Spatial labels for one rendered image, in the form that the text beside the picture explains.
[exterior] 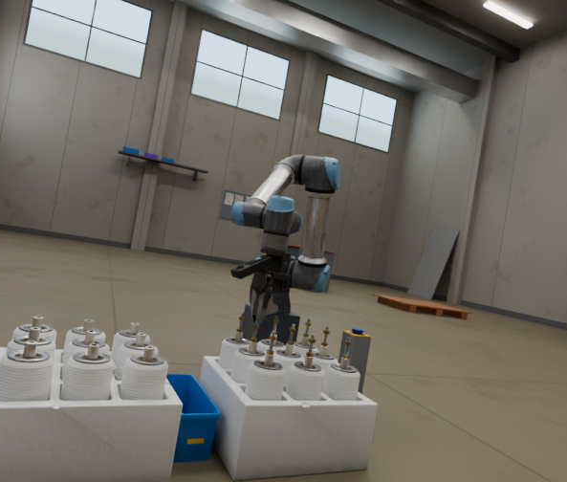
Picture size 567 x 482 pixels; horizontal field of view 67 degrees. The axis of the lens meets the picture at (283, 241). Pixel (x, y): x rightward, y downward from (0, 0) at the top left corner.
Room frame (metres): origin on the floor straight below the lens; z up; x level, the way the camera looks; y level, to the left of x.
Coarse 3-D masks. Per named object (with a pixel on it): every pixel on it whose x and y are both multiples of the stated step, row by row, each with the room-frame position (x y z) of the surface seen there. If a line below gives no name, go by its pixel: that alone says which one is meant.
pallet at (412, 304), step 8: (384, 296) 6.46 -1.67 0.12; (392, 296) 6.76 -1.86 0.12; (392, 304) 6.35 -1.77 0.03; (400, 304) 6.18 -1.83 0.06; (408, 304) 5.94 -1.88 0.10; (416, 304) 5.99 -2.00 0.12; (424, 304) 6.25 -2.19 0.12; (432, 304) 6.57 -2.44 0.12; (440, 304) 6.88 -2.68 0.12; (432, 312) 6.19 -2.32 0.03; (440, 312) 6.13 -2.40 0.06; (448, 312) 6.52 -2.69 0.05; (456, 312) 6.38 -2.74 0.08; (464, 312) 6.28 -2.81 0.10
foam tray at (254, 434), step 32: (224, 384) 1.15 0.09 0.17; (224, 416) 1.12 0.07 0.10; (256, 416) 1.02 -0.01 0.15; (288, 416) 1.05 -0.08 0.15; (320, 416) 1.09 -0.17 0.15; (352, 416) 1.13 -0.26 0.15; (224, 448) 1.08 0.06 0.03; (256, 448) 1.02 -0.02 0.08; (288, 448) 1.06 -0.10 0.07; (320, 448) 1.10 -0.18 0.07; (352, 448) 1.14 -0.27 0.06
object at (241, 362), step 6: (234, 354) 1.20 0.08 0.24; (240, 354) 1.18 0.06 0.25; (234, 360) 1.19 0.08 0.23; (240, 360) 1.17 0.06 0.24; (246, 360) 1.17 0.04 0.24; (252, 360) 1.16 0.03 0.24; (234, 366) 1.19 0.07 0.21; (240, 366) 1.17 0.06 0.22; (246, 366) 1.17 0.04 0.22; (234, 372) 1.18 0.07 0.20; (240, 372) 1.17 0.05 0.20; (246, 372) 1.16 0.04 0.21; (234, 378) 1.18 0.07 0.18; (240, 378) 1.17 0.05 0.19; (246, 378) 1.16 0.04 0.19
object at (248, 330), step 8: (248, 304) 1.81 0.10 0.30; (248, 312) 1.77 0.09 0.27; (248, 320) 1.76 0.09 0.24; (264, 320) 1.67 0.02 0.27; (272, 320) 1.68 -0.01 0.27; (280, 320) 1.69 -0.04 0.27; (288, 320) 1.70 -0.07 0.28; (296, 320) 1.72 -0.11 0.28; (248, 328) 1.74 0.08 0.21; (264, 328) 1.67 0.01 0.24; (272, 328) 1.68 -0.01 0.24; (280, 328) 1.69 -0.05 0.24; (288, 328) 1.71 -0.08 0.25; (296, 328) 1.72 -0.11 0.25; (248, 336) 1.73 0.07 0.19; (256, 336) 1.66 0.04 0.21; (264, 336) 1.67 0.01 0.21; (280, 336) 1.70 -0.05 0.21; (288, 336) 1.71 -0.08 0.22; (296, 336) 1.72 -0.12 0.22
